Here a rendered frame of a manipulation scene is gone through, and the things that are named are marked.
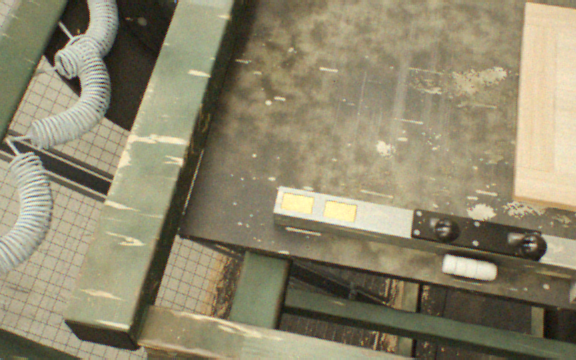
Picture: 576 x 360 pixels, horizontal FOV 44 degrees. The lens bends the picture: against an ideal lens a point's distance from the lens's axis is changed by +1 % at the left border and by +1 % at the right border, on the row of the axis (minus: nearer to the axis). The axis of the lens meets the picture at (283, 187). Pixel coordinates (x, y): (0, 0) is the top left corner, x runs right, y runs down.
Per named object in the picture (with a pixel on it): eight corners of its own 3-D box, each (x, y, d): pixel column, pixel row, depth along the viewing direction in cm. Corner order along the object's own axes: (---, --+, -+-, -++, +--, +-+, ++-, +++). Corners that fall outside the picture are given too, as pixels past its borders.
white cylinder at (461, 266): (440, 275, 113) (491, 284, 112) (444, 268, 110) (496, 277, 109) (442, 258, 114) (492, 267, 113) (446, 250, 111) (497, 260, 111)
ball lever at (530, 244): (524, 253, 111) (548, 263, 98) (499, 249, 112) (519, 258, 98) (528, 230, 111) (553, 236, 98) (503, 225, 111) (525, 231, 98)
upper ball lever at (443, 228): (446, 239, 112) (460, 247, 99) (423, 235, 113) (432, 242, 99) (451, 216, 112) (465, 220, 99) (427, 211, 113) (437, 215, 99)
